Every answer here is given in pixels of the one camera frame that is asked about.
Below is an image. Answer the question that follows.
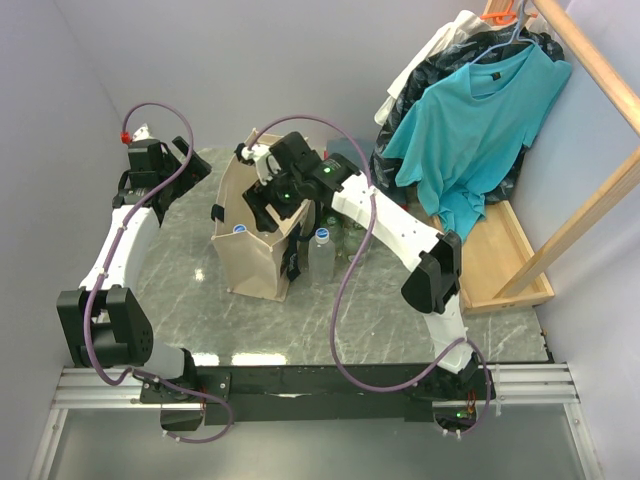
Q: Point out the white garment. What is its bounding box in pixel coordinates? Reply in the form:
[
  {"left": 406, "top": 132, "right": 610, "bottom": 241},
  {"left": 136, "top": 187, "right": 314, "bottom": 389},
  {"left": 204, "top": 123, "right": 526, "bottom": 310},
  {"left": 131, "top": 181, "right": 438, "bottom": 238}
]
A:
[{"left": 374, "top": 10, "right": 493, "bottom": 126}]

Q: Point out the teal t-shirt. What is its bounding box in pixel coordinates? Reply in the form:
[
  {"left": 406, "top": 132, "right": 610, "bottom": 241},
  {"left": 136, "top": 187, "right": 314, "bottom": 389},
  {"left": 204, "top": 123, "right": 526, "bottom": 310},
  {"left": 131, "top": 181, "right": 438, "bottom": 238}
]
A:
[{"left": 382, "top": 45, "right": 572, "bottom": 238}]

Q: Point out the wooden clothes rack frame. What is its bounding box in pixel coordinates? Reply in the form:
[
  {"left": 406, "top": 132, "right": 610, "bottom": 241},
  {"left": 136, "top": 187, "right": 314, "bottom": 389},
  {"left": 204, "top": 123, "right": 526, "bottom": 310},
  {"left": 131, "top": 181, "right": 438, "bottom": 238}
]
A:
[{"left": 462, "top": 1, "right": 639, "bottom": 315}]

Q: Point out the orange hanger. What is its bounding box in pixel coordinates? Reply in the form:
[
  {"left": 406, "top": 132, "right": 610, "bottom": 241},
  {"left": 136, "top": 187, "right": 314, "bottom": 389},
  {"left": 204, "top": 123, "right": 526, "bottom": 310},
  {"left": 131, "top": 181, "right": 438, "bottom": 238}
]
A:
[{"left": 481, "top": 7, "right": 518, "bottom": 25}]

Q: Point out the clear Chang bottle green cap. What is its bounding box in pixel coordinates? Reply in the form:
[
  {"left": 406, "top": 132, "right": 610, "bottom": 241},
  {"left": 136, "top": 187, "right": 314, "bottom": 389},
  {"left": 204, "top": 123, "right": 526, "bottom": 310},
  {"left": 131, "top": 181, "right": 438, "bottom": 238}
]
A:
[{"left": 346, "top": 219, "right": 366, "bottom": 237}]

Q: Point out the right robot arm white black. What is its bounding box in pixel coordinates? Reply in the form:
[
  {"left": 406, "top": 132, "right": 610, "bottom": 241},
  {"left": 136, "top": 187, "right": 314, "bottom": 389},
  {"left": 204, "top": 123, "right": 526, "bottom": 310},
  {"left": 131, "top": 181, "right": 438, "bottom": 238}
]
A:
[{"left": 235, "top": 132, "right": 478, "bottom": 398}]

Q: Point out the clear glass bottle silver cap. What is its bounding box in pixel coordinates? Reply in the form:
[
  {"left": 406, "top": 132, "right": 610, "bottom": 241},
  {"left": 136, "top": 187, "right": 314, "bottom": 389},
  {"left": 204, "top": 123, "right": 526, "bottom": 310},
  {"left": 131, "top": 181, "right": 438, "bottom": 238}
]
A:
[{"left": 343, "top": 232, "right": 366, "bottom": 264}]

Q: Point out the beige canvas tote bag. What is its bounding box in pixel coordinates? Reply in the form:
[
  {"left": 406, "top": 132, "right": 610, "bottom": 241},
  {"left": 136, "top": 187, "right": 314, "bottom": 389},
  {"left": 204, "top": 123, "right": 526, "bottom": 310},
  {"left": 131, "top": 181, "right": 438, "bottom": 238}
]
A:
[{"left": 212, "top": 157, "right": 311, "bottom": 301}]

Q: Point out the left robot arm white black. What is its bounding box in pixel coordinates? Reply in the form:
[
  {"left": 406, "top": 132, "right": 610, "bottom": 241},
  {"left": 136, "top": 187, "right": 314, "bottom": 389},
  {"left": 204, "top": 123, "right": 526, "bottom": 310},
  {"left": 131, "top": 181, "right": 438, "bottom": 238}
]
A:
[{"left": 56, "top": 136, "right": 211, "bottom": 402}]

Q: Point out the blue wire hanger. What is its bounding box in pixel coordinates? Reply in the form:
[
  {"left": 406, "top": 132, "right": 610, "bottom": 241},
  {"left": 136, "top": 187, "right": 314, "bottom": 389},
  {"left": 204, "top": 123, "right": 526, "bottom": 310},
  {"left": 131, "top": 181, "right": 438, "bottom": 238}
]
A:
[{"left": 469, "top": 9, "right": 544, "bottom": 66}]

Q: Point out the folded grey cloth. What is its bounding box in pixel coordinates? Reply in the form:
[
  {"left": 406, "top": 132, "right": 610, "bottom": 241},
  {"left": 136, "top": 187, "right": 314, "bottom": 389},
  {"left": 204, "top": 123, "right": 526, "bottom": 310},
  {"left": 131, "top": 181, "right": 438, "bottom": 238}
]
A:
[{"left": 326, "top": 137, "right": 375, "bottom": 166}]

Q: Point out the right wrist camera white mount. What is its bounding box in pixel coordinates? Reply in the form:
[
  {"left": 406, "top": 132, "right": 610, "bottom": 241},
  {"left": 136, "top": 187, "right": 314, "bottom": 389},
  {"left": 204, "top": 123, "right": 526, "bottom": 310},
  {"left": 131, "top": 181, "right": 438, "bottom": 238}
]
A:
[{"left": 240, "top": 143, "right": 281, "bottom": 186}]

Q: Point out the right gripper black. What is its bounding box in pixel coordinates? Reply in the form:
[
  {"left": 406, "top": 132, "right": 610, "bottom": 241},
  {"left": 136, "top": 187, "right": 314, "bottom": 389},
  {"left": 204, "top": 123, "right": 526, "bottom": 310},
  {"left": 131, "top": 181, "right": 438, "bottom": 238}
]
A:
[{"left": 241, "top": 165, "right": 305, "bottom": 235}]

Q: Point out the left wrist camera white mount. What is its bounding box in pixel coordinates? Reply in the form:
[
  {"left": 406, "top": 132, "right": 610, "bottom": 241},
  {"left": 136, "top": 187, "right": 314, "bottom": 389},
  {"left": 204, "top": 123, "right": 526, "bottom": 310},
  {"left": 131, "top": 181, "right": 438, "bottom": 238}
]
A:
[{"left": 120, "top": 123, "right": 154, "bottom": 145}]

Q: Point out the dark patterned garment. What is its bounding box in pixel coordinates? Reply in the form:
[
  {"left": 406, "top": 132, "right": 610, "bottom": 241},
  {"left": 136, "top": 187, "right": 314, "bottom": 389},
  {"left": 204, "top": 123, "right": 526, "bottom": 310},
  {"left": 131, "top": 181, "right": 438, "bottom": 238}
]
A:
[{"left": 367, "top": 27, "right": 566, "bottom": 204}]

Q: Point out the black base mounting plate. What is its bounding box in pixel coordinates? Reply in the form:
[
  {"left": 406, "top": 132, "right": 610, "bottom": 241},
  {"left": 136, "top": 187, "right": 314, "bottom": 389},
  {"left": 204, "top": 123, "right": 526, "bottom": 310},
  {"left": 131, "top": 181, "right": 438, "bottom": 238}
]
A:
[{"left": 140, "top": 361, "right": 496, "bottom": 431}]

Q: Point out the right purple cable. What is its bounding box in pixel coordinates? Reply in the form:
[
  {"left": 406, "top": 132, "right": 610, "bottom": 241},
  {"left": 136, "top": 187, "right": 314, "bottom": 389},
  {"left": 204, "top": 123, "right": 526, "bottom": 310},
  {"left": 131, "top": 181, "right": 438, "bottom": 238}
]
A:
[{"left": 244, "top": 115, "right": 494, "bottom": 437}]

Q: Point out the plastic water bottle blue cap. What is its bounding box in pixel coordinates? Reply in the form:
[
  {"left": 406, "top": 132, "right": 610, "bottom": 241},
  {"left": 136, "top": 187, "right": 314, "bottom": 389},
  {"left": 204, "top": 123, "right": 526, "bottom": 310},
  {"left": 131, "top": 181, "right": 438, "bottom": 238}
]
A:
[{"left": 308, "top": 227, "right": 335, "bottom": 286}]

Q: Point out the aluminium rail frame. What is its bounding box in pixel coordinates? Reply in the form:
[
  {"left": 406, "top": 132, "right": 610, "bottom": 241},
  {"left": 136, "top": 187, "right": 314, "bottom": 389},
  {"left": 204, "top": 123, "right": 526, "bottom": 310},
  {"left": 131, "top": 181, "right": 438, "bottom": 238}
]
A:
[{"left": 29, "top": 362, "right": 604, "bottom": 479}]

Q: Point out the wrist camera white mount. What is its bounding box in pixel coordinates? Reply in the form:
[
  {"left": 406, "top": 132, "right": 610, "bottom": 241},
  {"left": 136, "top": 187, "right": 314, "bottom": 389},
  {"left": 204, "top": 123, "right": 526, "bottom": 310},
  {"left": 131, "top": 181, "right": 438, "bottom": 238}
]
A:
[
  {"left": 240, "top": 143, "right": 281, "bottom": 186},
  {"left": 120, "top": 123, "right": 154, "bottom": 145}
]

